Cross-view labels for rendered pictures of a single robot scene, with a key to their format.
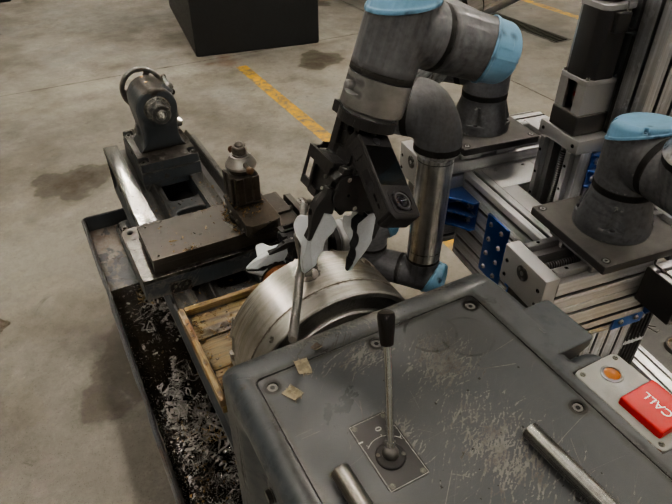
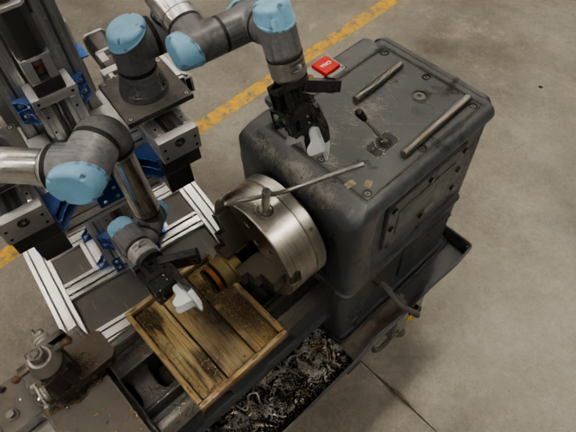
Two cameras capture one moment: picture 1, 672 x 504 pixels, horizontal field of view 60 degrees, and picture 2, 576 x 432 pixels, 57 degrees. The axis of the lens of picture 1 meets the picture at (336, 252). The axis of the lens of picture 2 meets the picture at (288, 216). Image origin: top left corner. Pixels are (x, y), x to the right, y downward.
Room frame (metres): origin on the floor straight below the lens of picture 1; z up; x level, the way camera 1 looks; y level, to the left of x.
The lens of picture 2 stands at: (0.82, 0.78, 2.27)
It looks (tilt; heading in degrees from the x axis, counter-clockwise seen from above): 55 degrees down; 258
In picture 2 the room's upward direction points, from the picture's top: 3 degrees counter-clockwise
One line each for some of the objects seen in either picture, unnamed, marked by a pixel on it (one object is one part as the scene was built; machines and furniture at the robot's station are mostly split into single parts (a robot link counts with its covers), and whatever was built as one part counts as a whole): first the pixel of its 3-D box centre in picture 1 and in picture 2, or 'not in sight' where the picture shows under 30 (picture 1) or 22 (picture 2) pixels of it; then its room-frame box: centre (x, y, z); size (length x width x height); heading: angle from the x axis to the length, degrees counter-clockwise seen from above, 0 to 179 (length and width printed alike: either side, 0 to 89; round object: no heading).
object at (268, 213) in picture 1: (249, 211); (75, 371); (1.27, 0.23, 0.99); 0.20 x 0.10 x 0.05; 28
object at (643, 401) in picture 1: (654, 409); (325, 67); (0.44, -0.39, 1.26); 0.06 x 0.06 x 0.02; 28
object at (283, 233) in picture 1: (308, 243); (159, 275); (1.02, 0.06, 1.08); 0.12 x 0.09 x 0.08; 118
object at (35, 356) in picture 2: (239, 148); (36, 354); (1.29, 0.24, 1.17); 0.04 x 0.04 x 0.03
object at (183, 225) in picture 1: (225, 227); (84, 404); (1.26, 0.30, 0.95); 0.43 x 0.17 x 0.05; 118
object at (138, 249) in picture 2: (342, 234); (144, 254); (1.05, -0.01, 1.08); 0.08 x 0.05 x 0.08; 28
